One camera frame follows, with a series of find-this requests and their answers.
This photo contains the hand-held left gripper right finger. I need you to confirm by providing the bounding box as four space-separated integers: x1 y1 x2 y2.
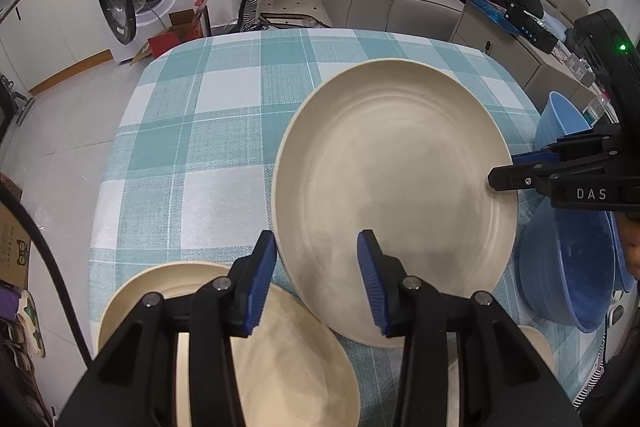
356 229 583 427

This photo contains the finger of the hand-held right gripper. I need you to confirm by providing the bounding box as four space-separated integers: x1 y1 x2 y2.
510 132 621 166
487 157 621 196

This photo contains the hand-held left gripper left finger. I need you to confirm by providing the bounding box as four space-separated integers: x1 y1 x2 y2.
57 229 278 427

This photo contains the blue bowl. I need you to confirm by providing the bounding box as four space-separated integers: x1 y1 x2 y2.
517 194 633 334
535 91 596 152

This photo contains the person's right hand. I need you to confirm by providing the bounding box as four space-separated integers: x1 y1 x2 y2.
621 234 640 280

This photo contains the beige cabinet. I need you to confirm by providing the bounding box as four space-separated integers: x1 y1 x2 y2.
449 1 603 108

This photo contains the blue plastic tray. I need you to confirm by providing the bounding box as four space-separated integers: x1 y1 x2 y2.
460 0 522 36

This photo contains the teal white checked tablecloth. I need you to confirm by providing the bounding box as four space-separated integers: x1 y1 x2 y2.
87 27 608 427

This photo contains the black white striped cloth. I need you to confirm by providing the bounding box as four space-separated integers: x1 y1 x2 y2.
574 341 610 409

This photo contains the cream green slipper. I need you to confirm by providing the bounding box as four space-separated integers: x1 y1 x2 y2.
16 288 47 359

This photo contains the brown cardboard box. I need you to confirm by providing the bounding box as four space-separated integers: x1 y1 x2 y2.
0 172 33 290

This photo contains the red cardboard box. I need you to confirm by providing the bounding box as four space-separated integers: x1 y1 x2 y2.
131 0 212 66

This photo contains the white kitchen counter cabinet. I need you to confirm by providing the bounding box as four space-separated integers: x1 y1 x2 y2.
0 0 117 95

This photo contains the black cable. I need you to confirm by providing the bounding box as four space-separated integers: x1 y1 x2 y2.
0 181 96 370

